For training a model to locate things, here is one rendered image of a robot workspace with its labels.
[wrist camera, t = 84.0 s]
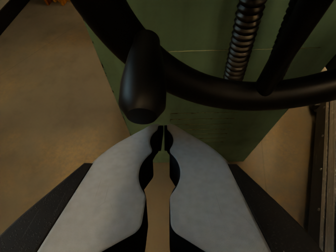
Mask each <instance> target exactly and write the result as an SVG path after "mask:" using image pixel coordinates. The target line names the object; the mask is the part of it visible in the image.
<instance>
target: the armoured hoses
mask: <svg viewBox="0 0 336 252"><path fill-rule="evenodd" d="M297 1H298V0H290V1H289V3H288V6H289V7H288V8H287V9H286V11H285V12H286V14H285V15H284V17H283V21H282V23H281V27H280V29H279V33H278V34H277V36H276V40H275V42H274V45H273V47H272V48H273V49H272V50H271V54H272V52H273V50H274V48H275V47H276V45H277V43H278V41H279V39H280V37H281V34H282V32H283V30H284V28H285V26H286V24H287V22H288V20H289V18H290V16H291V14H292V12H293V10H294V8H295V5H296V3H297ZM266 2H267V0H239V3H238V4H237V11H236V12H235V15H236V17H235V19H234V22H235V23H234V25H233V26H232V27H233V31H232V32H231V33H232V36H231V38H230V39H231V42H230V43H229V45H230V47H229V48H228V50H229V52H228V54H227V55H228V57H227V58H226V60H227V62H226V63H225V64H226V66H225V71H224V75H223V78H224V79H227V80H234V81H243V79H244V75H245V72H246V68H247V66H248V62H249V58H250V56H251V55H250V54H251V52H252V48H253V46H254V45H253V44H254V42H255V38H256V36H257V31H258V29H259V25H260V23H261V18H262V16H263V11H264V9H265V7H266V6H265V3H266ZM271 54H270V56H271ZM270 56H269V58H270ZM289 67H290V65H289ZM289 67H288V68H287V70H286V72H285V73H284V75H283V76H282V78H281V80H283V79H284V77H285V75H286V73H287V71H288V69H289Z"/></svg>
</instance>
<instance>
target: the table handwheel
mask: <svg viewBox="0 0 336 252"><path fill-rule="evenodd" d="M70 1H71V3H72V4H73V6H74V7H75V9H76V10H77V11H78V13H79V14H80V16H81V17H82V18H83V20H84V21H85V22H86V24H87V25H88V26H89V27H90V29H91V30H92V31H93V32H94V33H95V35H96V36H97V37H98V38H99V39H100V40H101V41H102V43H103V44H104V45H105V46H106V47H107V48H108V49H109V50H110V51H111V52H112V53H113V54H114V55H115V56H116V57H117V58H118V59H120V60H121V61H122V62H123V63H124V64H126V61H127V57H128V54H129V51H130V49H131V46H132V44H133V41H134V37H135V34H136V33H137V32H139V31H141V30H146V29H145V28H144V26H143V25H142V24H141V22H140V21H139V20H138V18H137V17H136V15H135V14H134V12H133V11H132V9H131V7H130V6H129V4H128V2H127V0H70ZM333 1H334V0H298V1H297V3H296V5H295V7H294V9H293V11H292V13H291V15H290V17H289V19H288V21H287V24H286V26H285V28H284V30H283V32H282V34H281V36H280V38H279V40H278V42H277V44H276V46H275V48H274V50H273V52H272V53H271V55H270V57H269V59H268V61H267V63H266V64H265V66H264V68H263V70H262V72H261V74H260V75H259V77H258V79H257V81H237V80H230V79H224V78H219V77H216V76H212V75H209V74H206V73H203V72H200V71H198V70H196V69H194V68H192V67H190V66H188V65H186V64H185V63H183V62H181V61H180V60H178V59H177V58H175V57H174V56H173V55H171V54H170V53H169V52H168V51H166V50H165V49H164V48H163V47H162V46H161V45H160V48H161V52H162V56H163V63H164V71H165V78H166V92H167V93H169V94H171V95H174V96H176V97H178V98H181V99H184V100H186V101H189V102H193V103H196V104H200V105H203V106H208V107H213V108H219V109H226V110H236V111H272V110H283V109H292V108H299V107H305V106H311V105H316V104H322V103H326V102H331V101H335V100H336V68H333V69H329V70H326V71H322V72H319V73H315V74H311V75H307V76H302V77H297V78H291V79H284V80H281V78H282V77H283V75H284V73H285V72H286V70H287V69H288V67H289V65H290V64H291V62H292V61H293V59H294V57H295V56H296V54H297V53H298V51H299V50H300V48H301V47H302V45H303V44H304V43H305V41H306V40H307V38H308V37H309V35H310V34H311V33H312V31H313V30H314V28H315V27H316V25H317V24H318V23H319V21H320V20H321V18H322V17H323V15H324V14H325V12H326V11H327V10H328V8H329V7H330V5H331V4H332V2H333Z"/></svg>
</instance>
